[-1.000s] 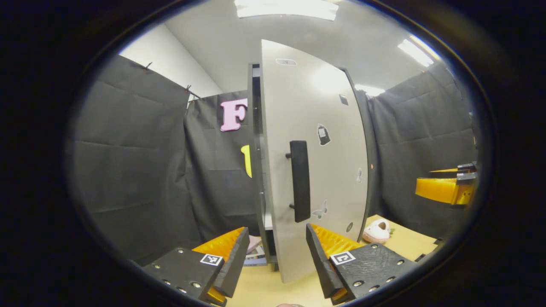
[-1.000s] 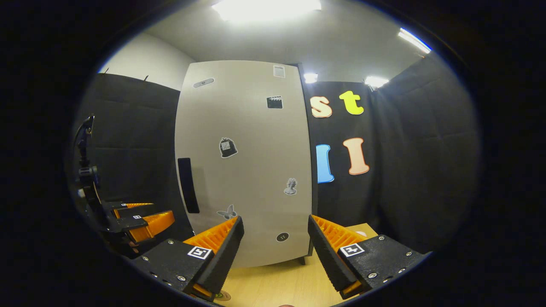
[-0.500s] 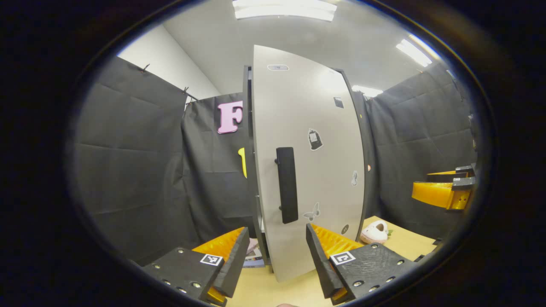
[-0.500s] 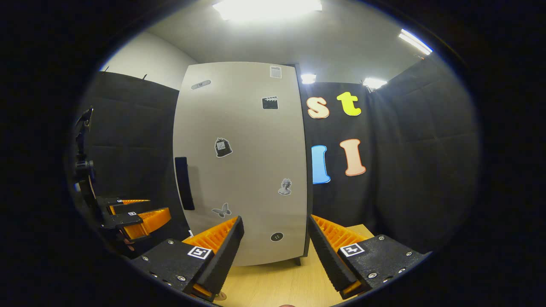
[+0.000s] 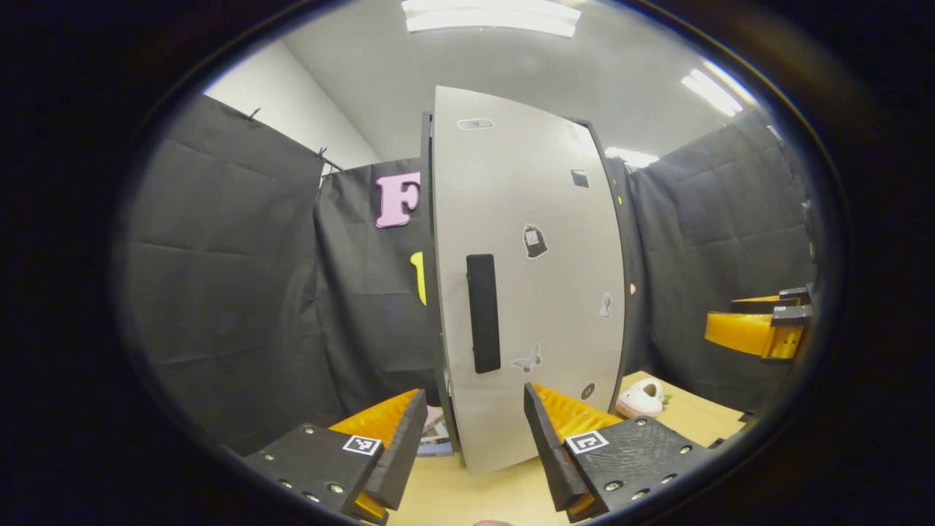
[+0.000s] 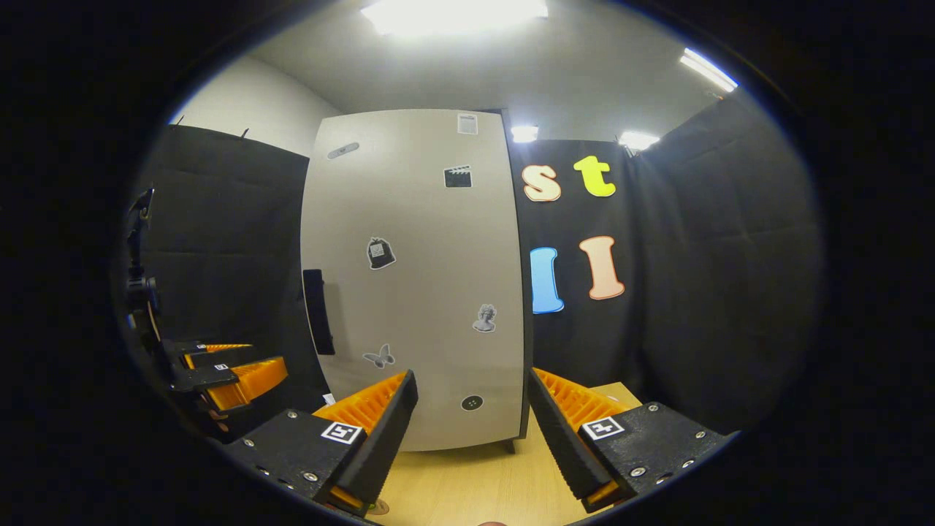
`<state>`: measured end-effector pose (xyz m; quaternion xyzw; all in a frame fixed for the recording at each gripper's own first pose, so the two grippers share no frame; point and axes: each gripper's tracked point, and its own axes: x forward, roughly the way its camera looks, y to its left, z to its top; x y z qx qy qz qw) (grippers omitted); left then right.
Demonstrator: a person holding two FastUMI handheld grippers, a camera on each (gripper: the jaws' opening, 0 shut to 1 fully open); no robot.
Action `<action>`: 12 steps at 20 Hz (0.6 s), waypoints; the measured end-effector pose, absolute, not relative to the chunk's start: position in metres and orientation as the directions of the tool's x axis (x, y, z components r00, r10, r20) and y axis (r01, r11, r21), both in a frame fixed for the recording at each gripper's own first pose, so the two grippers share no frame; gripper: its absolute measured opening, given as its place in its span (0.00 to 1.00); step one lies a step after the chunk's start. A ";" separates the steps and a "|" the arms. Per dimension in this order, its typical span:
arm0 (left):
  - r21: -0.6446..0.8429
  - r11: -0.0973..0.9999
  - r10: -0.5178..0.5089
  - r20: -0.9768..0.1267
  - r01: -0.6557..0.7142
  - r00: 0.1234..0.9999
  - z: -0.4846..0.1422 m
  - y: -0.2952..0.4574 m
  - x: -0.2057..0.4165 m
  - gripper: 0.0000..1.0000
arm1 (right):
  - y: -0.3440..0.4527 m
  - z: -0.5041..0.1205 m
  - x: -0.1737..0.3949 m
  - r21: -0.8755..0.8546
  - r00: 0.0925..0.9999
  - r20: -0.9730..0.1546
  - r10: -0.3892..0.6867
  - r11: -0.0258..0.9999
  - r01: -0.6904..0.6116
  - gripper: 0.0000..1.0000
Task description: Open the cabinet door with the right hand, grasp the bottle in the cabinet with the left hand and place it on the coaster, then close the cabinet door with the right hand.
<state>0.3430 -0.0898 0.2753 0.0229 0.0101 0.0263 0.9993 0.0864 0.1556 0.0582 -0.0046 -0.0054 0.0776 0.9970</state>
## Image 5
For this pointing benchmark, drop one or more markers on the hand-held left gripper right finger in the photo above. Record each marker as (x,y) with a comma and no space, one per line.
(544,453)

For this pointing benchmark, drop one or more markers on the dark grey cabinet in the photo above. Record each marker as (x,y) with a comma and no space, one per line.
(426,256)

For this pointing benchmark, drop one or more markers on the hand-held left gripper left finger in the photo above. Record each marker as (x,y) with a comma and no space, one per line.
(405,460)

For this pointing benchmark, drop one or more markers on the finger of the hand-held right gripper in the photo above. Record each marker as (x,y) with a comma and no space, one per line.
(792,315)
(796,294)

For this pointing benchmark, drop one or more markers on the black backdrop cloth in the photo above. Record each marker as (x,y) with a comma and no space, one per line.
(234,292)

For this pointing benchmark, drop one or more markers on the ceiling light panel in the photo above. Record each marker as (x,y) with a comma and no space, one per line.
(489,18)
(719,91)
(630,155)

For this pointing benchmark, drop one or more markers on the grey cabinet door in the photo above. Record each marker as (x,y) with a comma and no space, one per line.
(555,307)

